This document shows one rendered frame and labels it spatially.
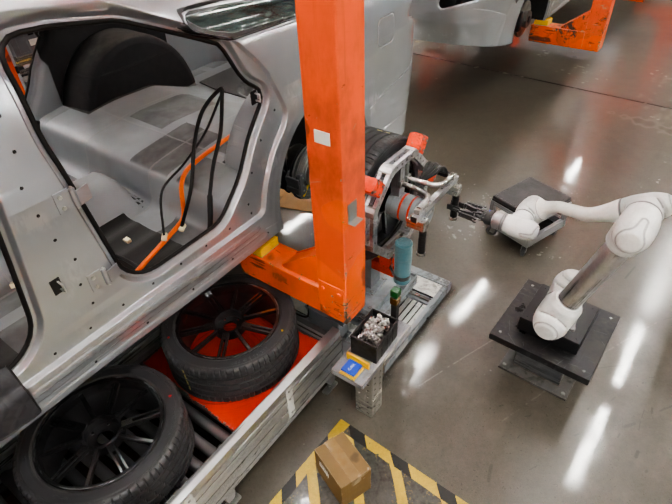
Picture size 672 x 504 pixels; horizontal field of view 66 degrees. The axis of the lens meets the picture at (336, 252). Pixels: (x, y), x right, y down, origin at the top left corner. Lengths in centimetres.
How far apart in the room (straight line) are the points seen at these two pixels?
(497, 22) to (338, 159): 326
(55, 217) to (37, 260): 15
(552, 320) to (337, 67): 145
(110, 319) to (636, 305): 294
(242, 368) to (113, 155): 141
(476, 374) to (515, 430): 36
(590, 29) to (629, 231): 391
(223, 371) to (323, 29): 146
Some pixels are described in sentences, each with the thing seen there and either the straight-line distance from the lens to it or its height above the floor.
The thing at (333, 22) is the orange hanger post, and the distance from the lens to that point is 173.
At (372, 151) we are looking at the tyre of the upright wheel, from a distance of 245.
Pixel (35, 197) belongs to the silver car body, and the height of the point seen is 150.
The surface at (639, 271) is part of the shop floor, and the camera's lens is 394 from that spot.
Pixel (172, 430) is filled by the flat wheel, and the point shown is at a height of 50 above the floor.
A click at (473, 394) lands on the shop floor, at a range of 293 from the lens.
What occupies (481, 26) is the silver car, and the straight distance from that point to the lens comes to 494.
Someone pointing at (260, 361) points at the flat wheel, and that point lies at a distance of 241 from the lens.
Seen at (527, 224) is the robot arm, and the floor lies 87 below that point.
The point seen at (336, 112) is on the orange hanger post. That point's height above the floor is 158.
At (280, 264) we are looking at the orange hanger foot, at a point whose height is 68.
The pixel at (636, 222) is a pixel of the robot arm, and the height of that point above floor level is 119.
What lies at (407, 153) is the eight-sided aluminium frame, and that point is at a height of 112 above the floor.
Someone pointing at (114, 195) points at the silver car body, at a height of 89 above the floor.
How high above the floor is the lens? 236
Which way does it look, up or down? 40 degrees down
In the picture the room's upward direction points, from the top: 3 degrees counter-clockwise
